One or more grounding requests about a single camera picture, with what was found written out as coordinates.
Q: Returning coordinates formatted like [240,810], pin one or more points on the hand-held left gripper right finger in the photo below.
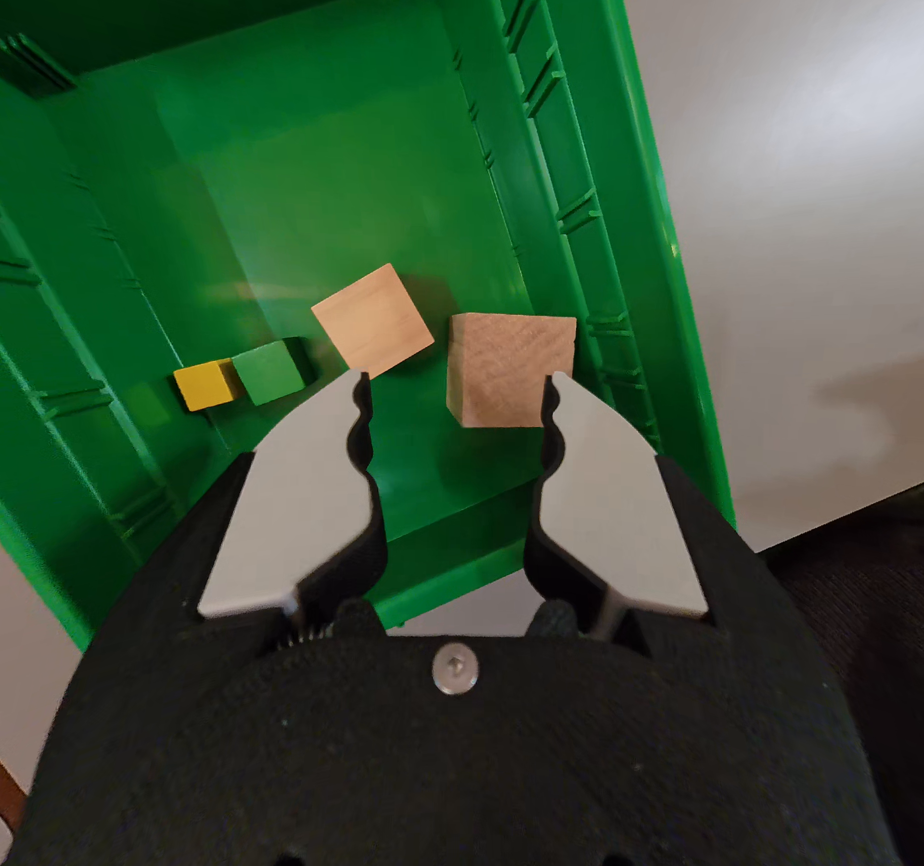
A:
[613,512]

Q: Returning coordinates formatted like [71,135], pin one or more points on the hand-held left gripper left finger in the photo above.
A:
[296,512]

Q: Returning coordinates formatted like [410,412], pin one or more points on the green cube block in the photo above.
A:
[267,371]

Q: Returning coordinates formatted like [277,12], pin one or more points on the yellow cube block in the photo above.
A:
[206,383]

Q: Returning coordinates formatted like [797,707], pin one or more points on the wooden cube block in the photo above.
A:
[372,321]
[505,360]

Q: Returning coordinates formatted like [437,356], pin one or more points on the green plastic bin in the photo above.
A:
[289,158]

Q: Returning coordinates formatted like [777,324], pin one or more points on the white desk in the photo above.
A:
[794,194]

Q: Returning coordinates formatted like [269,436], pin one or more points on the person's black sweater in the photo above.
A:
[866,628]

